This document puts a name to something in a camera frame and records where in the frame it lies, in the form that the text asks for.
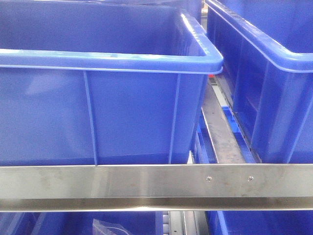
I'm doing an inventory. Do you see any blue bin upper left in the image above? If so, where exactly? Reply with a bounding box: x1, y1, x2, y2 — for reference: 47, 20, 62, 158
0, 0, 223, 166

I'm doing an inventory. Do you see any blue bin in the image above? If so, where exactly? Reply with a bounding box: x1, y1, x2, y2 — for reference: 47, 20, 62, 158
0, 211, 163, 235
206, 211, 313, 235
207, 0, 313, 164
0, 0, 223, 166

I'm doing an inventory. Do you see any blue bin lower right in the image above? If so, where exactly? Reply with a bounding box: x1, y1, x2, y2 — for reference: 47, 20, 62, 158
206, 211, 313, 235

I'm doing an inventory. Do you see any clear plastic bag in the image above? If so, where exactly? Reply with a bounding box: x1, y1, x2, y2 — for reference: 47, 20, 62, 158
92, 219, 130, 235

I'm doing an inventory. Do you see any blue bin upper right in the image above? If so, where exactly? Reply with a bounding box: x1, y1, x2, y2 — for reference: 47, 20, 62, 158
207, 0, 313, 164

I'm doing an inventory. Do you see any blue bin lower left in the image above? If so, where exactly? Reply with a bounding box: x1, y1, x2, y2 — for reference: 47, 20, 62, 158
0, 211, 163, 235

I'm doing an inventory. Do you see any steel divider rail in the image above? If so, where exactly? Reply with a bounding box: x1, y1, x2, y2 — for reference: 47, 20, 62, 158
201, 79, 260, 164

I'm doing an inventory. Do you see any steel shelf front rail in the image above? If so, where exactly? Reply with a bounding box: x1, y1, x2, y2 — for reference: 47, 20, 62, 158
0, 164, 313, 212

